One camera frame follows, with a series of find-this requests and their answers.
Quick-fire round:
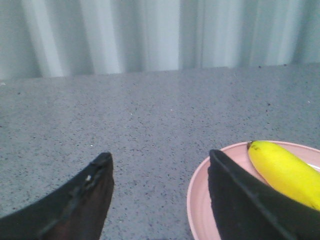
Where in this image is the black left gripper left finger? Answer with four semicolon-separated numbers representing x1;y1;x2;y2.
0;152;114;240

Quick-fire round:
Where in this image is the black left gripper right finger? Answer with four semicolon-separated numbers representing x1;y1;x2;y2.
208;149;320;240

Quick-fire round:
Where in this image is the yellow banana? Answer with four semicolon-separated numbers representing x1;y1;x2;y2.
247;140;320;211

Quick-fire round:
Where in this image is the pink plate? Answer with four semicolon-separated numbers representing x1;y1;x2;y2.
186;140;320;240

